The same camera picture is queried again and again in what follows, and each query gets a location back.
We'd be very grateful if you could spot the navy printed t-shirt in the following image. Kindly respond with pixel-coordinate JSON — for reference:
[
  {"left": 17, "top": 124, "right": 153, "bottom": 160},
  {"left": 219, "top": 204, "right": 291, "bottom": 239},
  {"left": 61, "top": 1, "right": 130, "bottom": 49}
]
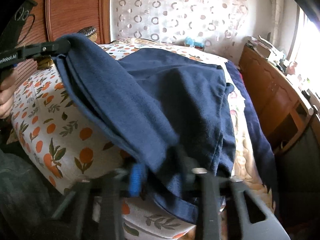
[{"left": 54, "top": 34, "right": 235, "bottom": 224}]

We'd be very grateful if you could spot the left hand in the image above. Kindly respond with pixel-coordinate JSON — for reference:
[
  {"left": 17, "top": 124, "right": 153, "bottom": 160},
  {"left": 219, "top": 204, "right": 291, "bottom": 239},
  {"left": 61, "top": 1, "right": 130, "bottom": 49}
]
[{"left": 0, "top": 68, "right": 18, "bottom": 119}]

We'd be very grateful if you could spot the floral quilt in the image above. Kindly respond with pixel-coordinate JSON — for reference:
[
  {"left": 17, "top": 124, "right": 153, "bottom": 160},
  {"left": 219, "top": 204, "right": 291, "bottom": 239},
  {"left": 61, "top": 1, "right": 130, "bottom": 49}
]
[{"left": 226, "top": 72, "right": 278, "bottom": 212}]

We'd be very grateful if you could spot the navy blue blanket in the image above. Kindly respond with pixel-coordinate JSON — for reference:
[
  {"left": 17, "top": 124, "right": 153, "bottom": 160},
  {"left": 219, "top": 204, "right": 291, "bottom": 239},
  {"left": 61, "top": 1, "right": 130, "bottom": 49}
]
[{"left": 226, "top": 61, "right": 277, "bottom": 192}]

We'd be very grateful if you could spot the wooden wardrobe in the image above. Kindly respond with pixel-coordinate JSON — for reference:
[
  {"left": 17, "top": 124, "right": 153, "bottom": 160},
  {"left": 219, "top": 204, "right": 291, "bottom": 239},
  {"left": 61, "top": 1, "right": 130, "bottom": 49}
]
[{"left": 0, "top": 0, "right": 112, "bottom": 86}]

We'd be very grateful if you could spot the orange-print white bedsheet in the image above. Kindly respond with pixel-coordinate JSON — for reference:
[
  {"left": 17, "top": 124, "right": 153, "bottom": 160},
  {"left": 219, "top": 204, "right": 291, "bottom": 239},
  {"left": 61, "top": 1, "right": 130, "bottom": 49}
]
[{"left": 11, "top": 38, "right": 231, "bottom": 239}]

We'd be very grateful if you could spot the black circle-patterned garment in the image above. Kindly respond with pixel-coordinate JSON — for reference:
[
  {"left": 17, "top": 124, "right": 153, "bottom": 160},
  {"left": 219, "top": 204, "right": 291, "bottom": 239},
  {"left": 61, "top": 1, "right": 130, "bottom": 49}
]
[{"left": 78, "top": 26, "right": 98, "bottom": 42}]

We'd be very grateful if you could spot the wooden side cabinet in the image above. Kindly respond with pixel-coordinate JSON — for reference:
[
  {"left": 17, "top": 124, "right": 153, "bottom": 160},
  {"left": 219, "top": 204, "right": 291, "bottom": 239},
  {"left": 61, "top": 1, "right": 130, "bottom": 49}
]
[{"left": 239, "top": 46, "right": 315, "bottom": 153}]

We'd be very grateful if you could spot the pink figurine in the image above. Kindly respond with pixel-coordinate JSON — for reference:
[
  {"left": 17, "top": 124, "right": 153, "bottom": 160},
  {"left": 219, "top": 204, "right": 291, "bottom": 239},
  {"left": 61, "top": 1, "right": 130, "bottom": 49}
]
[{"left": 286, "top": 61, "right": 297, "bottom": 75}]

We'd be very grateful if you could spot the stack of books and papers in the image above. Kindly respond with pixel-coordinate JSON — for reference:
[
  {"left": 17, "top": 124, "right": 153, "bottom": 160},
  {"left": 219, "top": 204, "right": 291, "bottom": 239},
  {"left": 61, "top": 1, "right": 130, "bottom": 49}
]
[{"left": 247, "top": 36, "right": 286, "bottom": 64}]

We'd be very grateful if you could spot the blue tissue box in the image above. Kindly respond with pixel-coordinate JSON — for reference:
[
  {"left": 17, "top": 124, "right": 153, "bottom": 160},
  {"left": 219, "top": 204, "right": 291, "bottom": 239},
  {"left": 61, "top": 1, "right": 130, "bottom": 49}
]
[{"left": 184, "top": 37, "right": 204, "bottom": 49}]

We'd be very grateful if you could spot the window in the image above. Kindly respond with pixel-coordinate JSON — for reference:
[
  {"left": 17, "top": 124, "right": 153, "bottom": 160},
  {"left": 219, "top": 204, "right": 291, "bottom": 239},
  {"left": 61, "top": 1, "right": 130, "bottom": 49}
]
[{"left": 290, "top": 9, "right": 319, "bottom": 96}]

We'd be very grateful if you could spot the circle-patterned sheer curtain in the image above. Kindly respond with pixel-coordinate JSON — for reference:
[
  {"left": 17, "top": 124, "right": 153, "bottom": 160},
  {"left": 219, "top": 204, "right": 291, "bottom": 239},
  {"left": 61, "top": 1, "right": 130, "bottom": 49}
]
[{"left": 112, "top": 0, "right": 248, "bottom": 62}]

